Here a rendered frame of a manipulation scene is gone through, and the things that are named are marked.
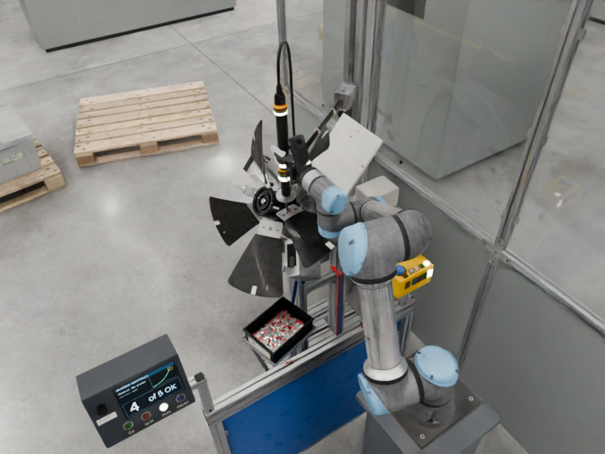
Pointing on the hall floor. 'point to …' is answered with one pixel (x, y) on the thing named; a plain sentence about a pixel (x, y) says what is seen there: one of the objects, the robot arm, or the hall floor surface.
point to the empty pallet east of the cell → (143, 122)
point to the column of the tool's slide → (355, 67)
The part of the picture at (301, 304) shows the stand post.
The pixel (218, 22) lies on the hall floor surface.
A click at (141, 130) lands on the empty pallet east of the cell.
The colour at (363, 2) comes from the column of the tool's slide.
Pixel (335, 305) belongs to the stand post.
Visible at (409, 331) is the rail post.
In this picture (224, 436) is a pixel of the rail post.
